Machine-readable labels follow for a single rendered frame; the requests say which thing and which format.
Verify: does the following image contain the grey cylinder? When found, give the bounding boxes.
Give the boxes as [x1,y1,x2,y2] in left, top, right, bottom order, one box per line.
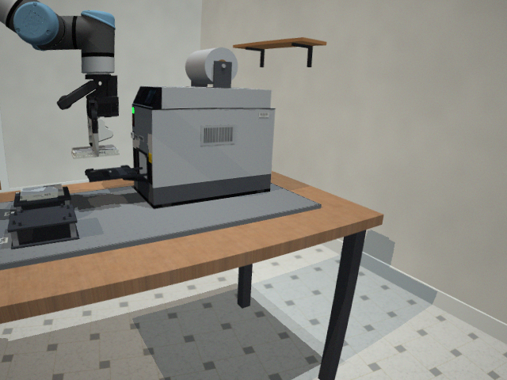
[185,47,238,85]

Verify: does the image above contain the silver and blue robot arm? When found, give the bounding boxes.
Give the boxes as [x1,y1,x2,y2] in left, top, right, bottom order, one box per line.
[0,0,116,110]

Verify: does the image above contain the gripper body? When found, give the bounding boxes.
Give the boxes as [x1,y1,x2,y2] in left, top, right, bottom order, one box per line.
[85,74,119,119]

